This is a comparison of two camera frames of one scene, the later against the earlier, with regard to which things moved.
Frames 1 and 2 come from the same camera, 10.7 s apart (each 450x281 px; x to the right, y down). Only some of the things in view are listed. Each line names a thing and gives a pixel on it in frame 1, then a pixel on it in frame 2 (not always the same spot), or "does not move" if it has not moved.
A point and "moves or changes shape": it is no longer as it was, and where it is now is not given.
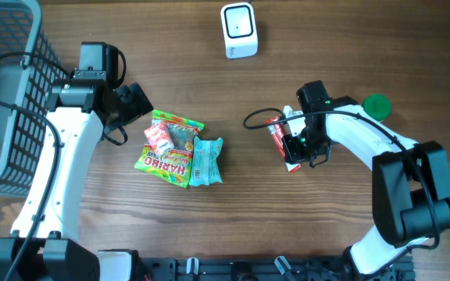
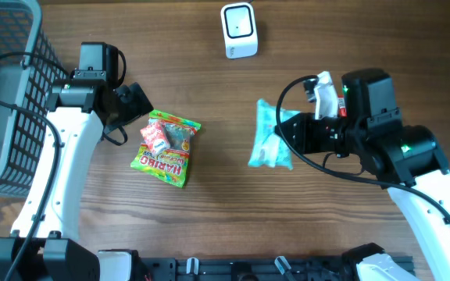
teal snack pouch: (205, 168) to (269, 148)
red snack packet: (276, 132) moves or changes shape
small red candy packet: (158, 137) does not move
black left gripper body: (130, 107) does not move
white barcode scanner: (239, 28) does not move
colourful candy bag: (173, 165) does not move
